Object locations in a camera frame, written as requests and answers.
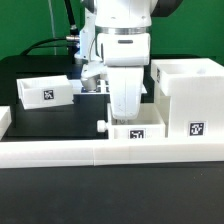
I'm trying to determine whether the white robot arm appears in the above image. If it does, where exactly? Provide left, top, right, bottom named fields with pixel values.
left=80, top=0, right=183, bottom=120

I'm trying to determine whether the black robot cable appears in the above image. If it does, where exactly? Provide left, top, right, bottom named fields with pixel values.
left=19, top=0, right=81, bottom=56

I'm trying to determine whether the white U-shaped table fence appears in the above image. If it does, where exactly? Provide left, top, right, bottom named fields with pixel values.
left=0, top=106, right=224, bottom=168

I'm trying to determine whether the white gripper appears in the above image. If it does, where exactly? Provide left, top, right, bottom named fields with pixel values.
left=97, top=33, right=150, bottom=120

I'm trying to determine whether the white drawer cabinet box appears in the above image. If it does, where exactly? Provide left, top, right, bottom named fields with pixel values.
left=151, top=58, right=224, bottom=138

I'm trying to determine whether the white marker base plate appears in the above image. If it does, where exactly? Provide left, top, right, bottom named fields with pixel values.
left=69, top=78, right=148, bottom=96

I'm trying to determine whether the white drawer with knob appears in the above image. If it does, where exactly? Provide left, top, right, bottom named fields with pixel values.
left=97, top=103, right=166, bottom=140

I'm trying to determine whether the white drawer without knob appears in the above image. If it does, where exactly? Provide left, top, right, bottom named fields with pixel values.
left=17, top=75, right=73, bottom=110

